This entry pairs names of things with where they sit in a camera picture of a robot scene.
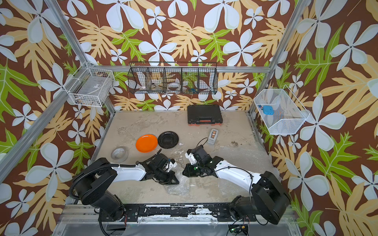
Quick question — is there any blue object in basket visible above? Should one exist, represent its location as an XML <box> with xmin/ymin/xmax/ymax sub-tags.
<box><xmin>262</xmin><ymin>105</ymin><xmax>274</xmax><ymax>116</ymax></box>

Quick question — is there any clear bubble wrap sheet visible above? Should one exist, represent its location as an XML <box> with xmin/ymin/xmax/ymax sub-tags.
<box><xmin>166</xmin><ymin>173</ymin><xmax>190</xmax><ymax>196</ymax></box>

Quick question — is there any black plastic case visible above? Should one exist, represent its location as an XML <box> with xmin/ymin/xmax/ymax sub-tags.
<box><xmin>187</xmin><ymin>105</ymin><xmax>223</xmax><ymax>125</ymax></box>

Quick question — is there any black plate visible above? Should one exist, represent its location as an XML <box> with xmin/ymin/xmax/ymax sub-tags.
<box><xmin>157</xmin><ymin>131</ymin><xmax>179</xmax><ymax>149</ymax></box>

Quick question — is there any white tape dispenser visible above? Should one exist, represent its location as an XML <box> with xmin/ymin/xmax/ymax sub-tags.
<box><xmin>207</xmin><ymin>129</ymin><xmax>219</xmax><ymax>145</ymax></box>

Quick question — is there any orange plate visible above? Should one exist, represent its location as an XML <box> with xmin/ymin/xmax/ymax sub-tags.
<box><xmin>135</xmin><ymin>134</ymin><xmax>158</xmax><ymax>153</ymax></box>

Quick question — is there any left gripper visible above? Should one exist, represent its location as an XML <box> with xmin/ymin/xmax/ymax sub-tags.
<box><xmin>155</xmin><ymin>170</ymin><xmax>181</xmax><ymax>185</ymax></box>

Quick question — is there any black wire basket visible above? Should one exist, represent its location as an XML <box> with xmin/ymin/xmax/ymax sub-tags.
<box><xmin>126</xmin><ymin>62</ymin><xmax>219</xmax><ymax>94</ymax></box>

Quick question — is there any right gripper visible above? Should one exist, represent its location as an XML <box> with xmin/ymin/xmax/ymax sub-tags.
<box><xmin>181</xmin><ymin>162</ymin><xmax>205</xmax><ymax>177</ymax></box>

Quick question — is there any white wire basket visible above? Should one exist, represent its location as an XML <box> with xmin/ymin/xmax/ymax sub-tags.
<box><xmin>64</xmin><ymin>63</ymin><xmax>115</xmax><ymax>107</ymax></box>
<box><xmin>254</xmin><ymin>86</ymin><xmax>310</xmax><ymax>136</ymax></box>

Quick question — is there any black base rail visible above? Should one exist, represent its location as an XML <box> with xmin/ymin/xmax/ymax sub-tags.
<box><xmin>97</xmin><ymin>203</ymin><xmax>258</xmax><ymax>223</ymax></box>

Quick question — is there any white wire basket right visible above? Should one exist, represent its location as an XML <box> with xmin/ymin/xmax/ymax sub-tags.
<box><xmin>254</xmin><ymin>86</ymin><xmax>310</xmax><ymax>136</ymax></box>

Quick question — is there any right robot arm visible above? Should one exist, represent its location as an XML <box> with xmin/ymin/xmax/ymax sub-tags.
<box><xmin>183</xmin><ymin>145</ymin><xmax>290</xmax><ymax>225</ymax></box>

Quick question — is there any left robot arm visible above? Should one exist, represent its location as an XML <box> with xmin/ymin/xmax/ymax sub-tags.
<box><xmin>69</xmin><ymin>152</ymin><xmax>179</xmax><ymax>221</ymax></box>

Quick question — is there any white wire basket left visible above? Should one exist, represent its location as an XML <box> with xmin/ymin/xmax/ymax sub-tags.
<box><xmin>64</xmin><ymin>63</ymin><xmax>115</xmax><ymax>107</ymax></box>

